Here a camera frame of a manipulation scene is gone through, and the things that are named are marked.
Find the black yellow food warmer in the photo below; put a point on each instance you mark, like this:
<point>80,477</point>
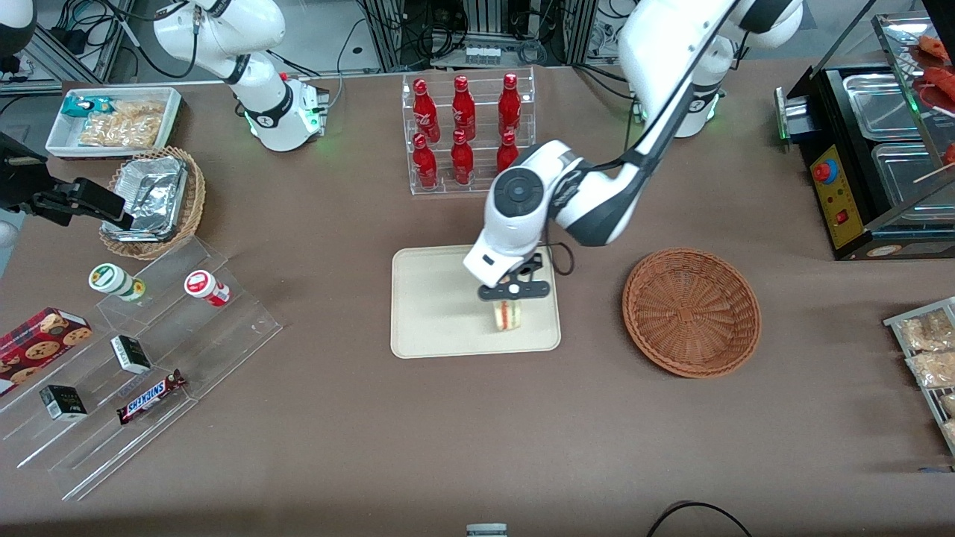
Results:
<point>835,201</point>

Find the clear bag of chips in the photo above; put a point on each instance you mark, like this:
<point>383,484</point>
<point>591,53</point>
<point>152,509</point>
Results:
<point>123,125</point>

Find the red cookie box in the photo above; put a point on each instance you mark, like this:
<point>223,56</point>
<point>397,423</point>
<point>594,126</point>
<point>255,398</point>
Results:
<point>41,343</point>

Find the green lid cup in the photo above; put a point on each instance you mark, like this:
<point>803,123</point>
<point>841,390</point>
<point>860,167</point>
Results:
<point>112,280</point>

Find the Snickers bar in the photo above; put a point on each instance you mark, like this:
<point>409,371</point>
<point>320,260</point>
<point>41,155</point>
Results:
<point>149,397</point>

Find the brown round wicker basket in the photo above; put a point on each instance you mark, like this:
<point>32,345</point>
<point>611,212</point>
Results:
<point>690,313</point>

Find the white rectangular bin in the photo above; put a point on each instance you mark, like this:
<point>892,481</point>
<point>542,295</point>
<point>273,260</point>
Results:
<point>60,138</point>

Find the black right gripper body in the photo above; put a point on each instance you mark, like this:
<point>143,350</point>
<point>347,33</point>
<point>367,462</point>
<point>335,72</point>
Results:
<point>21,186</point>

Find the tray of packaged snacks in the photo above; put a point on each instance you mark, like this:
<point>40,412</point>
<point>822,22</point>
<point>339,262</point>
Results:
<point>895,322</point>

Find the small grey device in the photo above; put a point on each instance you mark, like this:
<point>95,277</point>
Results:
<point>486,530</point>

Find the small black box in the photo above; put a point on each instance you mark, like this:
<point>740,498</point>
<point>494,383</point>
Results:
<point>63,403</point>
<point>130,354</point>

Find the clear acrylic stepped display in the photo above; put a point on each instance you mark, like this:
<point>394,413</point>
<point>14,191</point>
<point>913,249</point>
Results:
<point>224,328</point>

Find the cream plastic tray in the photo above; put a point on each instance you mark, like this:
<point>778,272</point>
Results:
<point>440,313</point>

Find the foil container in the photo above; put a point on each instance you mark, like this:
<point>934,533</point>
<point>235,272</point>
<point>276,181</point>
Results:
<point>153,194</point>

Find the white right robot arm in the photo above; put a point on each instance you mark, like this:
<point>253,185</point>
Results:
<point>261,74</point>

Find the clear bag of snacks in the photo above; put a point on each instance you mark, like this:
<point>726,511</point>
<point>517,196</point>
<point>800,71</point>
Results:
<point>950,432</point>
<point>949,404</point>
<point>929,330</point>
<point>936,369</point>

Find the aluminium frame rack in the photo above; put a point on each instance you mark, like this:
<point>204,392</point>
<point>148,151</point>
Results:
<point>485,22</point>

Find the red lid cup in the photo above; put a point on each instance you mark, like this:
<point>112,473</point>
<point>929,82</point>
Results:
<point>205,287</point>

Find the clear acrylic bottle rack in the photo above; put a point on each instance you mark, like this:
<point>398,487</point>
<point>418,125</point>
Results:
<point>481,183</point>

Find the steel pan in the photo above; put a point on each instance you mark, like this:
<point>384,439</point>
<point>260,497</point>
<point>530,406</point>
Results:
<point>906,179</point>
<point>877,104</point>

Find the light wicker basket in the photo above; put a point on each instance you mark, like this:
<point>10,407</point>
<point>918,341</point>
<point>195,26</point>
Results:
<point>190,209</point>

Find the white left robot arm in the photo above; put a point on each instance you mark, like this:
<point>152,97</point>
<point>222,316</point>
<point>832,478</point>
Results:
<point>671,45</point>

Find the sandwich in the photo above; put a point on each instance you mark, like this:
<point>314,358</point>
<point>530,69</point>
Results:
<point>508,316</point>

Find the teal snack bag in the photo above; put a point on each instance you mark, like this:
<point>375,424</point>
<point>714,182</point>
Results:
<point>83,106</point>

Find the red cola bottle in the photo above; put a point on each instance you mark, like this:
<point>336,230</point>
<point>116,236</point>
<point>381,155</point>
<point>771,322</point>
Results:
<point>463,108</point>
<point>462,158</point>
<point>507,155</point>
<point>425,112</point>
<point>509,104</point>
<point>425,162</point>

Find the white power strip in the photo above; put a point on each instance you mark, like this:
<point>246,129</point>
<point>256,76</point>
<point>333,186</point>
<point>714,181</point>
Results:
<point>482,54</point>

